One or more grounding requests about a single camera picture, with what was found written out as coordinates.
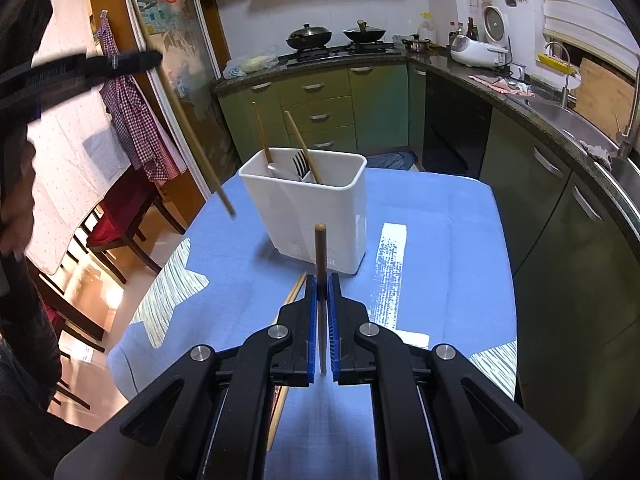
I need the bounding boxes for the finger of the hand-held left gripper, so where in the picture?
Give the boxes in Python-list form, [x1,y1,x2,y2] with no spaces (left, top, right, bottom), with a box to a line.
[0,50,164,117]

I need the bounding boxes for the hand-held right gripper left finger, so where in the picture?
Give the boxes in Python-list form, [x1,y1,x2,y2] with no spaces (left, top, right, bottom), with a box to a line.
[55,272,321,480]

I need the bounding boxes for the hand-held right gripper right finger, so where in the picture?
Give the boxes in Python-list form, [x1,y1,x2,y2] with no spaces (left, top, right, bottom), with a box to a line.
[329,273,584,480]

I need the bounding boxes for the wooden chopstick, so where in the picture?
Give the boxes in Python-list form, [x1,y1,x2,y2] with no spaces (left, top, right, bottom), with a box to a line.
[251,102,274,166]
[264,271,306,453]
[283,109,324,185]
[131,0,237,219]
[267,271,308,453]
[313,223,329,376]

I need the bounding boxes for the white plastic utensil holder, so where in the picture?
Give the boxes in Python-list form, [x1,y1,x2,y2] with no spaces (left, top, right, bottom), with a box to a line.
[238,147,369,276]

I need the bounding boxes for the clear plastic spoon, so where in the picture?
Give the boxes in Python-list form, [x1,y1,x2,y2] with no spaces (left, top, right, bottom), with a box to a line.
[266,162,302,181]

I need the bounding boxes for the black plastic fork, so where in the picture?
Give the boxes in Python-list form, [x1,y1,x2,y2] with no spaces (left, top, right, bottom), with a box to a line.
[291,148,312,181]

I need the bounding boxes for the person's left hand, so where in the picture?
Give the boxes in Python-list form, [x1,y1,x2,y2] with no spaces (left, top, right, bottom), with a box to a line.
[0,127,37,262]

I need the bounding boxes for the checkered apron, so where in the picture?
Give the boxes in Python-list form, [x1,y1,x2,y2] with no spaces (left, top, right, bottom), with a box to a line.
[94,9,189,187]

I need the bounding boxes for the glass sliding door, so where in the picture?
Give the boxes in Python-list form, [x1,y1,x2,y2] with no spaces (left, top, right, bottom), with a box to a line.
[119,0,237,213]

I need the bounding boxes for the white dotted curtain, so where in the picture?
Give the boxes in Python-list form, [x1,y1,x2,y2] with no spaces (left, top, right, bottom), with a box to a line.
[24,0,132,277]

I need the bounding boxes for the blue star-print tablecloth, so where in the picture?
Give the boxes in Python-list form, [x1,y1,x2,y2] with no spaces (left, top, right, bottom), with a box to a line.
[106,164,519,480]

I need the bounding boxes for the clear plastic bag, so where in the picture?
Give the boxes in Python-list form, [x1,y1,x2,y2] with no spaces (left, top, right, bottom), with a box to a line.
[222,45,280,80]

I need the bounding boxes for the red cushioned wooden chair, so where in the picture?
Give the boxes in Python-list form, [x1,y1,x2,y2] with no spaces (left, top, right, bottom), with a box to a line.
[74,164,187,287]

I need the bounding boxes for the blue floor mat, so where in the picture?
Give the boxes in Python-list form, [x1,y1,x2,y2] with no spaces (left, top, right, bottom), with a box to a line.
[367,149,417,171]

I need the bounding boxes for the black wok with lid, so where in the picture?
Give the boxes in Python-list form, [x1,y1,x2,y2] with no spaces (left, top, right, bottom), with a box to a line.
[285,23,334,51]

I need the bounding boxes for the green lower cabinets with drawers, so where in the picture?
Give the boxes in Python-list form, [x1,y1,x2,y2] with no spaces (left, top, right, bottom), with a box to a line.
[214,54,424,172]

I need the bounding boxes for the green cabinets under sink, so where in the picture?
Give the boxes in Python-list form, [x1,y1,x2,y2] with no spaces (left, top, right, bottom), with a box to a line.
[479,104,640,413]

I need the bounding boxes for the black built-in appliance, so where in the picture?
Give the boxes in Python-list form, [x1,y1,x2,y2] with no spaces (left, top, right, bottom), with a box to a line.
[422,69,494,182]

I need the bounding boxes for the gas stove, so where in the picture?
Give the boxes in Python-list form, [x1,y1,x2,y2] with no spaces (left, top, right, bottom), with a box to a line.
[284,42,402,64]

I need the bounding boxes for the dark wooden chair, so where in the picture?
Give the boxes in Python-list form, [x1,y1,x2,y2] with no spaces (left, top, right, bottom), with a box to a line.
[29,259,107,412]

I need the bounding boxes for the pink dish cloth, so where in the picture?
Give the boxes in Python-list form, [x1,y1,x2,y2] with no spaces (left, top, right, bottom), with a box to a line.
[468,73,536,97]

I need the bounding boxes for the small steel pot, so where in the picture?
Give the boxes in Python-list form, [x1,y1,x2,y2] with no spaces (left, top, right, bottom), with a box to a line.
[401,34,432,54]

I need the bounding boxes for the white rice cooker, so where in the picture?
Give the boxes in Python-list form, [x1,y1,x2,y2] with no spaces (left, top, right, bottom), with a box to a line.
[448,3,514,69]

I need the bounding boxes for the cooking oil bottle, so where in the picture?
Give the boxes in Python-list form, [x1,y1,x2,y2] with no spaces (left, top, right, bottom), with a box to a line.
[417,12,437,46]

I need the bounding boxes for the grey rag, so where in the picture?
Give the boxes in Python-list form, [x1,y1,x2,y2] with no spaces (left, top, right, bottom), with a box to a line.
[579,137,615,171]

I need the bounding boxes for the dark sauce bottles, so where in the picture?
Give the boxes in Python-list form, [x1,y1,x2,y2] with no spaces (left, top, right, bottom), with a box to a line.
[447,16,481,41]

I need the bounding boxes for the small steel faucet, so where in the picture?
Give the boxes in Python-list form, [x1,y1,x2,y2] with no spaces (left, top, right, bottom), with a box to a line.
[543,41,581,110]

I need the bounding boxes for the wooden cutting board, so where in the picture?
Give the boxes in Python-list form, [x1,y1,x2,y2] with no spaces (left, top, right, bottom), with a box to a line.
[569,57,637,137]

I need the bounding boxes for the tall steel faucet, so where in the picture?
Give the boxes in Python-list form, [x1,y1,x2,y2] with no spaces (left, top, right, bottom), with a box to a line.
[614,39,640,159]

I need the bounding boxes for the white window blinds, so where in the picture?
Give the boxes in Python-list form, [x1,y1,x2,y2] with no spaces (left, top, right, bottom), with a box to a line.
[537,0,632,57]

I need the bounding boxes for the black wok with wooden handle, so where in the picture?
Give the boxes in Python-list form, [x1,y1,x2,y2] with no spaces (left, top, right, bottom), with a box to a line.
[342,19,387,45]

